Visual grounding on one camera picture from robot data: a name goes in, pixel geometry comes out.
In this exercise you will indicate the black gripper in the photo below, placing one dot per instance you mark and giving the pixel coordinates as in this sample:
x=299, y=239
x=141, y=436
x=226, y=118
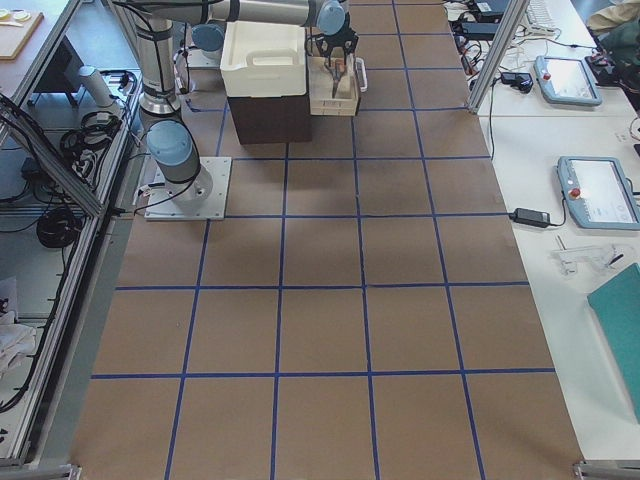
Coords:
x=333, y=73

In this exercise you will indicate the orange grey scissors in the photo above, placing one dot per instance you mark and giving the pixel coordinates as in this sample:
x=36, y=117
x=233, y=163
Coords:
x=336, y=69

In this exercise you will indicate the light wooden drawer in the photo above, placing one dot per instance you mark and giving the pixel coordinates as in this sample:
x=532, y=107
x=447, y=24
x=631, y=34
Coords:
x=353, y=84

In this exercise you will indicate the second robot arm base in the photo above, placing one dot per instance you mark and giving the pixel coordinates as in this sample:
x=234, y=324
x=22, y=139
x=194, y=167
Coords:
x=205, y=47

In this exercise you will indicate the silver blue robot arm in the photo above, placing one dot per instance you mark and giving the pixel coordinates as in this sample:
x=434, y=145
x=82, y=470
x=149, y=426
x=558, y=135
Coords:
x=169, y=141

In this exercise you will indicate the dark brown drawer cabinet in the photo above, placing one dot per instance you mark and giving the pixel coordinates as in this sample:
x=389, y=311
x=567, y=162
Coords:
x=268, y=120

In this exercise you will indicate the white plastic bin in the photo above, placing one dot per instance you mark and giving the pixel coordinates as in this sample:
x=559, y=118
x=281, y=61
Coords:
x=263, y=60

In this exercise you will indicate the small black adapter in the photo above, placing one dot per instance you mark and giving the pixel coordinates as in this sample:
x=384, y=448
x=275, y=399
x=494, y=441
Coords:
x=520, y=81

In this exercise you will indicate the upper teach pendant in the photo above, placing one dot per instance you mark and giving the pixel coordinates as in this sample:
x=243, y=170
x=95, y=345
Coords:
x=567, y=81

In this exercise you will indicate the teach pendant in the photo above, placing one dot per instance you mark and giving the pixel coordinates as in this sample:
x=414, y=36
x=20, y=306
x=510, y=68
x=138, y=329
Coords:
x=597, y=193
x=567, y=81

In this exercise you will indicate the black power adapter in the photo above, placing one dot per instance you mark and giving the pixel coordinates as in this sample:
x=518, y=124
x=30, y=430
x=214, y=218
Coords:
x=534, y=218

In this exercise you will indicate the white cylinder device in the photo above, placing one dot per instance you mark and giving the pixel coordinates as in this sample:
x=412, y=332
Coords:
x=93, y=81

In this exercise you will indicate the brown paper table mat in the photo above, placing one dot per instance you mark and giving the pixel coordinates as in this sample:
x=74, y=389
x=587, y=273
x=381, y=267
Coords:
x=362, y=311

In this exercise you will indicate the lower teach pendant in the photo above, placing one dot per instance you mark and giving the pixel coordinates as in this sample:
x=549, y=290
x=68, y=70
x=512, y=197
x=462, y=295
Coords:
x=597, y=193

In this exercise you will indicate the wooden board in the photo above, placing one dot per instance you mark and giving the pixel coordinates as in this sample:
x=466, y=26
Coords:
x=17, y=27

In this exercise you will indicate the clear plastic parts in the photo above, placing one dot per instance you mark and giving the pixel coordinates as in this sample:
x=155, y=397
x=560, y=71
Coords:
x=600, y=258

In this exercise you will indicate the aluminium frame post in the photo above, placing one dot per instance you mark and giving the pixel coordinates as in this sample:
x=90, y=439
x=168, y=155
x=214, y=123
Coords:
x=502, y=39

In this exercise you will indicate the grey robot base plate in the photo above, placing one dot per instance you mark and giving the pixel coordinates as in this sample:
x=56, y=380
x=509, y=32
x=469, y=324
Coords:
x=205, y=199

